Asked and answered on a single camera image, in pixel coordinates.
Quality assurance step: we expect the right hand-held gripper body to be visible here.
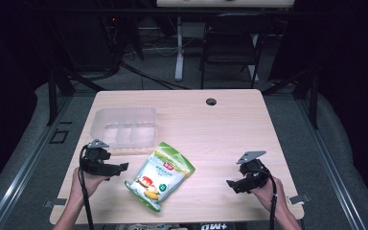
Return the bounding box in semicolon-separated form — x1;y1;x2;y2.
235;149;272;194

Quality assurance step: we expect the white desk top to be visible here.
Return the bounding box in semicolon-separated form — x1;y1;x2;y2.
155;0;297;9

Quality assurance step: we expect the clear plastic container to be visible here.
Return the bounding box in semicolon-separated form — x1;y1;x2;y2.
89;105;158;150

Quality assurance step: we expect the black box with white print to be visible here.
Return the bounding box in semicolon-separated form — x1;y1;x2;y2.
199;222;229;230

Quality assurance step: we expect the person's left hand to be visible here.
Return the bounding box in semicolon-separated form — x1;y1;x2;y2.
69;167;110;205

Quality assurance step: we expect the black floor cable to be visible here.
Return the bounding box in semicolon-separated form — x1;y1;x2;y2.
118;60;191;91

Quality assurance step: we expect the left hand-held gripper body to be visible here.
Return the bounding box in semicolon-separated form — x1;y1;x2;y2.
79;138;123;177

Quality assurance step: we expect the green and white snack bag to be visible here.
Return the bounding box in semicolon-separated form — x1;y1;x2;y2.
124;141;196;214

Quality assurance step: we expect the aluminium floor rail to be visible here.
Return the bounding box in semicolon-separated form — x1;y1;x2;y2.
0;95;73;230
295;95;367;230

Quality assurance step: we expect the black metal stand frame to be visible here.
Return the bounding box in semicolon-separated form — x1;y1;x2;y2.
261;65;320;130
45;65;107;127

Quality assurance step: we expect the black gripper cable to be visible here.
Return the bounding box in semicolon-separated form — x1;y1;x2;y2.
259;169;279;230
78;145;96;230

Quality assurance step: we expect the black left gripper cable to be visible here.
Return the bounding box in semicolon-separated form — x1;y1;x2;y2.
78;145;96;230

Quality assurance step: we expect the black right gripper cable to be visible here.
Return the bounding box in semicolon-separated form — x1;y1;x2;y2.
259;169;279;230

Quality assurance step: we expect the grey metal table clamp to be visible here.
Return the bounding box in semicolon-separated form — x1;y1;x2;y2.
287;193;311;206
43;197;68;209

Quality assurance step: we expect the white desk leg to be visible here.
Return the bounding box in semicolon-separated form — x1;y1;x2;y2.
173;15;186;82

